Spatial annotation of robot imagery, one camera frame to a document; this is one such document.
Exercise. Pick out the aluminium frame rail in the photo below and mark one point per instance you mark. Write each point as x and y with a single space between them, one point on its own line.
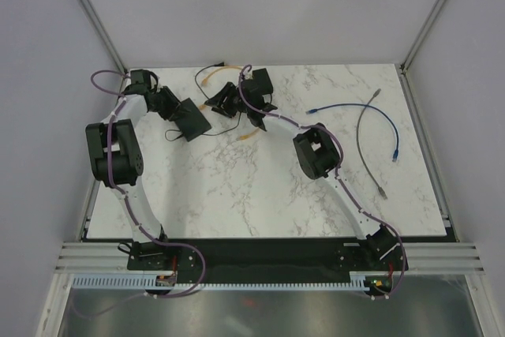
421 257

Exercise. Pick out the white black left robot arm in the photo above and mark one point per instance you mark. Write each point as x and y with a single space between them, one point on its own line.
115 155

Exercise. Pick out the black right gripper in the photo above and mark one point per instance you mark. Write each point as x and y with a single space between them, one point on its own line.
229 91

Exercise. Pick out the white slotted cable duct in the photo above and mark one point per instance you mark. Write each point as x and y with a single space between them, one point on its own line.
153 281

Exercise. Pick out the black power adapter box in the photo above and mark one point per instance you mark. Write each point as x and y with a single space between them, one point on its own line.
262 81

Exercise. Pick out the black network switch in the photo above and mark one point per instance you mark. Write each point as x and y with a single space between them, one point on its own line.
190 120

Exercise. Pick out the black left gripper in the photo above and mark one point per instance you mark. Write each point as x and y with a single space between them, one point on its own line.
173 102

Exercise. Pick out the yellow ethernet cable short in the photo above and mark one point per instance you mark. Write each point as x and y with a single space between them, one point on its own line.
204 82

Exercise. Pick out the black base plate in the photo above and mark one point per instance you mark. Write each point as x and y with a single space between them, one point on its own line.
283 259

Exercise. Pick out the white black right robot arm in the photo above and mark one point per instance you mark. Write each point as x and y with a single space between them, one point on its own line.
319 154

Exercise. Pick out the yellow ethernet cable long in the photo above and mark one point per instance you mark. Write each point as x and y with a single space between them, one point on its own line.
242 137

